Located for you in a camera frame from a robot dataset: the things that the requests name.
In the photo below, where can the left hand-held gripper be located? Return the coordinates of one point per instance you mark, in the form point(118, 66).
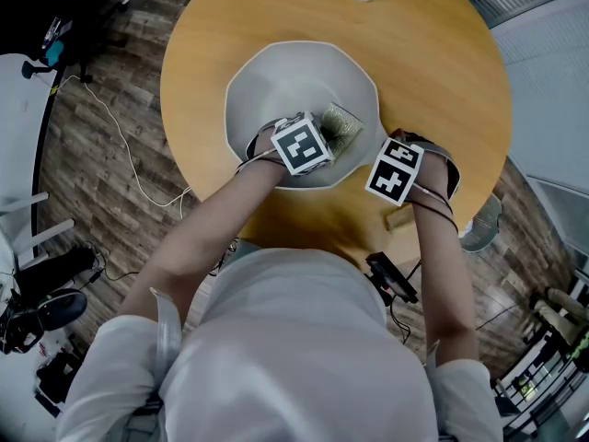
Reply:
point(301, 145)

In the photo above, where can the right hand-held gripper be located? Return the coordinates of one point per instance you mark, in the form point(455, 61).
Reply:
point(391, 177)

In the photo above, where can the person's left forearm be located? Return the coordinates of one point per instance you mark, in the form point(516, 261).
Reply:
point(202, 237)

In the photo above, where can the person's right forearm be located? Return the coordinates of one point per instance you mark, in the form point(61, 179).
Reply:
point(448, 283)

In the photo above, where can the round wooden table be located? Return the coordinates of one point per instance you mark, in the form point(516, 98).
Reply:
point(437, 62)

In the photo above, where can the beige sponge block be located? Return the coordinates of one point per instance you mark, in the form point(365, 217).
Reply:
point(399, 219)

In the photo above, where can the black waist-mounted device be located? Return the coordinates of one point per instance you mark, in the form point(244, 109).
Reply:
point(391, 276)

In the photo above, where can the person's white shirt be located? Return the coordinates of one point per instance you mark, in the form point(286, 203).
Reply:
point(285, 362)

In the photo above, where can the teal object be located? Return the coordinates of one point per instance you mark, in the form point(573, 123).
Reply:
point(55, 53)

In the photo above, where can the clear plastic bottle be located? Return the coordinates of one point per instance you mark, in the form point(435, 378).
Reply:
point(51, 32)

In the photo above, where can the black round padded seat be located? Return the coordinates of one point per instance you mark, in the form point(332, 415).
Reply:
point(60, 302)

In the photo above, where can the black high-back office chair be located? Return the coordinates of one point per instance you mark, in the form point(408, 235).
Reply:
point(23, 21)

